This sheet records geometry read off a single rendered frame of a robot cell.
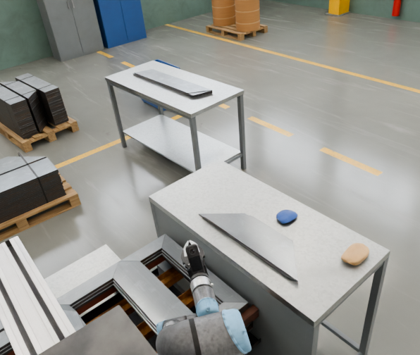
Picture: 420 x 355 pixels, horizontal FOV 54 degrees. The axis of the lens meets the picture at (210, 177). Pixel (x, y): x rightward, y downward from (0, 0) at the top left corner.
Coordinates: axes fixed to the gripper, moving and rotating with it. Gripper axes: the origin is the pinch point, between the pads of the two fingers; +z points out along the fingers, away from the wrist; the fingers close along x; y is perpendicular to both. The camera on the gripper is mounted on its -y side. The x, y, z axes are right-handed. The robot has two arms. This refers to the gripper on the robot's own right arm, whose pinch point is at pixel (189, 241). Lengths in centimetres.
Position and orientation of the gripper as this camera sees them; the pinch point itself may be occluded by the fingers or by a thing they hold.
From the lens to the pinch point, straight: 166.5
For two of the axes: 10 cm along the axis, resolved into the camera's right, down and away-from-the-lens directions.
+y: 2.2, 7.9, 5.7
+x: 9.5, -3.0, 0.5
